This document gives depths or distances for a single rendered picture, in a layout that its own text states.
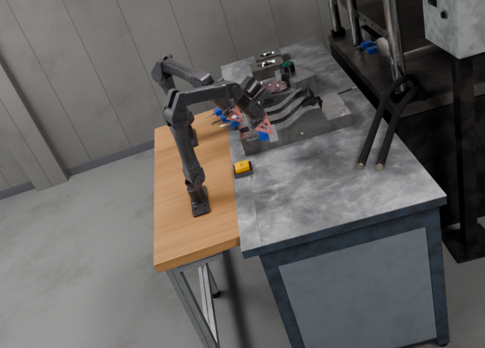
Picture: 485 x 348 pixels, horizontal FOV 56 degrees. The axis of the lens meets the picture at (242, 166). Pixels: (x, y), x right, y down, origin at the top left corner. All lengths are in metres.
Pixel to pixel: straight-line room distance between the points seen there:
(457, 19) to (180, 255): 1.28
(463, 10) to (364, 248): 0.89
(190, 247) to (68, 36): 2.83
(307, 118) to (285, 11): 2.27
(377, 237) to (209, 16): 2.86
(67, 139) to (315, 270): 3.23
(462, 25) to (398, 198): 0.65
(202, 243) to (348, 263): 0.53
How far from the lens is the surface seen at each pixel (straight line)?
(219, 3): 4.10
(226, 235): 1.67
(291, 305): 1.82
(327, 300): 1.83
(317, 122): 2.06
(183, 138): 1.74
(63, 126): 4.46
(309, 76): 2.44
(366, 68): 2.72
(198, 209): 1.84
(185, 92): 1.70
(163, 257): 1.70
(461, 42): 1.88
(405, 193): 1.66
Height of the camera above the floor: 1.81
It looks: 30 degrees down
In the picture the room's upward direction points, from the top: 19 degrees counter-clockwise
